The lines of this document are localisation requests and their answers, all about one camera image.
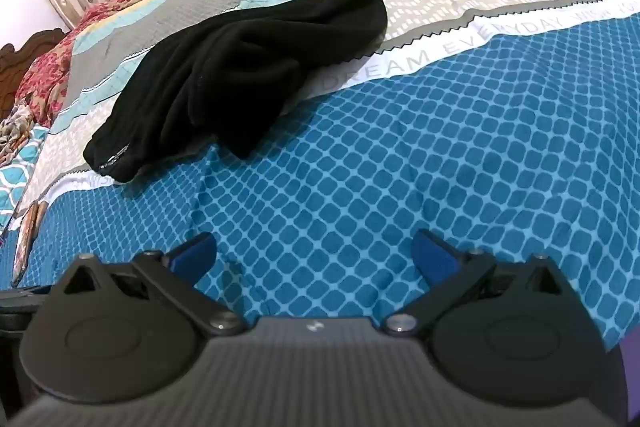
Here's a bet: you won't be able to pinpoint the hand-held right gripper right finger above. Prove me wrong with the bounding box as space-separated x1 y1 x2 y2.
383 229 577 337

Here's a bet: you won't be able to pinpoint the patterned teal beige bed sheet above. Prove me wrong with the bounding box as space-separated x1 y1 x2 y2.
0 0 640 358

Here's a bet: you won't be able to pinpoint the carved wooden headboard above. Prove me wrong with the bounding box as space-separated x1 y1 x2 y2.
0 28 68 122

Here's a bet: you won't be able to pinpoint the teal white patterned pillow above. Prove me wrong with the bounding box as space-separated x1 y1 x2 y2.
0 124 51 233

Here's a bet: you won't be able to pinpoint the black pants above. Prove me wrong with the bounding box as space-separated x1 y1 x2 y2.
82 0 388 184

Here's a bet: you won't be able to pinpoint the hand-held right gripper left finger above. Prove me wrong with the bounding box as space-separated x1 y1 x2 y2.
64 232 244 336

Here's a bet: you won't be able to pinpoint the brown floral pillow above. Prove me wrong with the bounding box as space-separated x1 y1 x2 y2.
0 99 38 158

